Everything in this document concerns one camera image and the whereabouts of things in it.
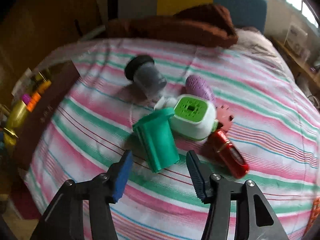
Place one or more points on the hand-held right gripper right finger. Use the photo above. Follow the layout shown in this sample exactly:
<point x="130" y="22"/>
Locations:
<point x="198" y="180"/>

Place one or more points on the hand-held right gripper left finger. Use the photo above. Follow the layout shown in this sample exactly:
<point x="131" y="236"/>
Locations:
<point x="121" y="180"/>

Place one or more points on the green plastic piece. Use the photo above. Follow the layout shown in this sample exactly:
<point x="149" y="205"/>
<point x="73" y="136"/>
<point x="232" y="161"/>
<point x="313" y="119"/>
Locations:
<point x="155" y="142"/>

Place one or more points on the red puzzle piece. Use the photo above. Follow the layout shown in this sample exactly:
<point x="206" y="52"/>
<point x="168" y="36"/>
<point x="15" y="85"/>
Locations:
<point x="223" y="116"/>

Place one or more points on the gold tin box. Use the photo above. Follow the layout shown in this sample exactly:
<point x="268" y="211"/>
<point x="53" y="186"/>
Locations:
<point x="42" y="120"/>

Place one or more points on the red toy car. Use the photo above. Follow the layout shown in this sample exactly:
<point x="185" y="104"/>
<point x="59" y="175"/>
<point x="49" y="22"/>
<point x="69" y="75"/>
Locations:
<point x="230" y="152"/>

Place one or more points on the white green plug-in device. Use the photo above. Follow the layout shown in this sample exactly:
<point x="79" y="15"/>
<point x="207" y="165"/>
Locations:
<point x="190" y="120"/>

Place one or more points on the striped bedsheet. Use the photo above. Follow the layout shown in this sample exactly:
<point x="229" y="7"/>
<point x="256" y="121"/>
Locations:
<point x="250" y="135"/>

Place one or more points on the purple egg-shaped object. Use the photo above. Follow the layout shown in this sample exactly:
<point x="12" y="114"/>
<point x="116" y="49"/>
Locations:
<point x="197" y="86"/>

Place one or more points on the clear jar with black lid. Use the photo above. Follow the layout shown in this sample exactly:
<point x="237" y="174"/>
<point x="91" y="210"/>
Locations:
<point x="147" y="80"/>

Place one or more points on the beige duvet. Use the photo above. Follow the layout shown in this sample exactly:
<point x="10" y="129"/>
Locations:
<point x="260" y="45"/>

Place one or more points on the brown quilt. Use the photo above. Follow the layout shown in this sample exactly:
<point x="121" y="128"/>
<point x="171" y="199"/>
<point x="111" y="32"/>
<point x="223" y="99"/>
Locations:
<point x="187" y="27"/>

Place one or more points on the wooden shelf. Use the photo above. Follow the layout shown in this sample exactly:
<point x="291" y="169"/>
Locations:
<point x="297" y="60"/>

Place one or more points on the white cardboard box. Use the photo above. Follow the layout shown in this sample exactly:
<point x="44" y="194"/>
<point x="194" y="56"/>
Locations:
<point x="296" y="38"/>

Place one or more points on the wooden wardrobe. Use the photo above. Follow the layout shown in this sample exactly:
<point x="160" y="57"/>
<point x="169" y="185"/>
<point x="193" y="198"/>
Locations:
<point x="50" y="17"/>

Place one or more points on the black rolled mat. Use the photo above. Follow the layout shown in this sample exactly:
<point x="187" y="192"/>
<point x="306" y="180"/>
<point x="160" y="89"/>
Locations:
<point x="115" y="0"/>

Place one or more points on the white plastic rail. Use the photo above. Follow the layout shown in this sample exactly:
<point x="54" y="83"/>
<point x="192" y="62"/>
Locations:
<point x="95" y="31"/>

